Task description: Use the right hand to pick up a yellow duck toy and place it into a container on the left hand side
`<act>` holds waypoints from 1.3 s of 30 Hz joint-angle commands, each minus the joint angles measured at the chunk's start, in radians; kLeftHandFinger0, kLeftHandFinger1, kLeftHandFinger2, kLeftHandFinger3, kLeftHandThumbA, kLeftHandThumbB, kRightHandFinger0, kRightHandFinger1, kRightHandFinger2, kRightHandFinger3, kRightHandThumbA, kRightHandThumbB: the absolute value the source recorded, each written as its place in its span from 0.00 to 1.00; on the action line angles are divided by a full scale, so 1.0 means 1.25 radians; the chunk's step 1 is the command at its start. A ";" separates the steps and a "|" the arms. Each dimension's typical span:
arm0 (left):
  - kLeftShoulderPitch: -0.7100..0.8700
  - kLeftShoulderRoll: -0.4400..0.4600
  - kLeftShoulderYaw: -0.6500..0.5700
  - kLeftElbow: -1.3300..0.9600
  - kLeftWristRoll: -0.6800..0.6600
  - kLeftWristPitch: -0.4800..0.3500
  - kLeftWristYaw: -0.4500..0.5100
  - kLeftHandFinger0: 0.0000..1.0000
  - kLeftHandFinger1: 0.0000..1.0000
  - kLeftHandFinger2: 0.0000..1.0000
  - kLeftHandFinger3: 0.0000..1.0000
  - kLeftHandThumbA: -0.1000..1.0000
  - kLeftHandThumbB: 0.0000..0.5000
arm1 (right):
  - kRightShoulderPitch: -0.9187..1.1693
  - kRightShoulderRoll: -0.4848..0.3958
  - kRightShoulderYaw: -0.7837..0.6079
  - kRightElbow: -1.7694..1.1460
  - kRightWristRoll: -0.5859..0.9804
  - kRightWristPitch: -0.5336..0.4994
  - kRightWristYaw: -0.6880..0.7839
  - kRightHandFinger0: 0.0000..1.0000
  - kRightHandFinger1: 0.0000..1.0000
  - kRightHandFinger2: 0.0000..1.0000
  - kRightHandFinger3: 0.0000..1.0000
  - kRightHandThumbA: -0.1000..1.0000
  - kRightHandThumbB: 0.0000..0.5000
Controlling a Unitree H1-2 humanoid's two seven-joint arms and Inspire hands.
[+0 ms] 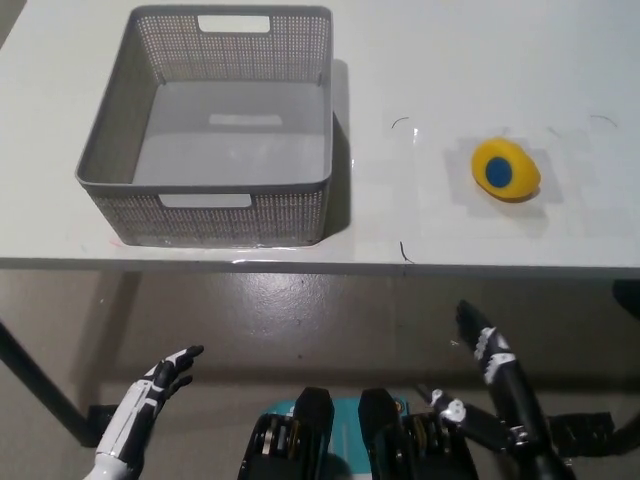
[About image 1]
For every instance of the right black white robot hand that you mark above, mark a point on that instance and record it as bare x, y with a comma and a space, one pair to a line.
517, 400

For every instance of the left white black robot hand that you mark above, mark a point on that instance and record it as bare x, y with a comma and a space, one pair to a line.
145, 395

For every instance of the yellow rubber duck toy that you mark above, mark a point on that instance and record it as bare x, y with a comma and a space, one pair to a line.
515, 185

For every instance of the black table leg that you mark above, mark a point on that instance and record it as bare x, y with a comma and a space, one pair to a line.
40, 380
627, 295

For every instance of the black teal robot body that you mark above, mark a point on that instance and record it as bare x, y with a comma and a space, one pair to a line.
380, 440

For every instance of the grey perforated plastic basket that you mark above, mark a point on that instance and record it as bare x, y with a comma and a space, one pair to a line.
220, 145

